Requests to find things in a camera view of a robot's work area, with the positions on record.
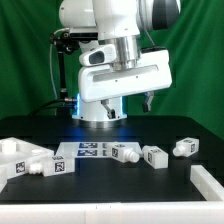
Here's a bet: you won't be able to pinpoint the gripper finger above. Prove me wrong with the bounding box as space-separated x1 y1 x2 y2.
142 91 154 113
101 100 116 119

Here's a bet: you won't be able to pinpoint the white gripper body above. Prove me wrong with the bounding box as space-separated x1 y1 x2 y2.
78 44 172 103

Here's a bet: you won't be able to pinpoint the white square table top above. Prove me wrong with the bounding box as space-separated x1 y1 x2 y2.
0 137 54 179

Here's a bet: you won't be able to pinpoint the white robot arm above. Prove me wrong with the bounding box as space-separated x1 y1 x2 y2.
59 0 181 128

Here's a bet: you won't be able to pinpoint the white tag sheet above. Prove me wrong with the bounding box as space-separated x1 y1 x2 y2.
55 141 145 159

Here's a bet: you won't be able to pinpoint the black base cables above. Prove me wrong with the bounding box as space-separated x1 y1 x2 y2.
27 97 78 117

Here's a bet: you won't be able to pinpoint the black camera on stand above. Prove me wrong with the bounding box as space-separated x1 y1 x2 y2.
50 28 97 98

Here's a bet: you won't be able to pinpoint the white front wall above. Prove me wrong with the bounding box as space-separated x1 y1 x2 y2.
0 202 224 224

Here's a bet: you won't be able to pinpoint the white right obstacle wall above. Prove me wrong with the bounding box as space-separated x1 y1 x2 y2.
190 165 224 202

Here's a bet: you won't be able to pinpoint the white left wall block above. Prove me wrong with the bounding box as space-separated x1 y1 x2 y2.
0 167 7 193

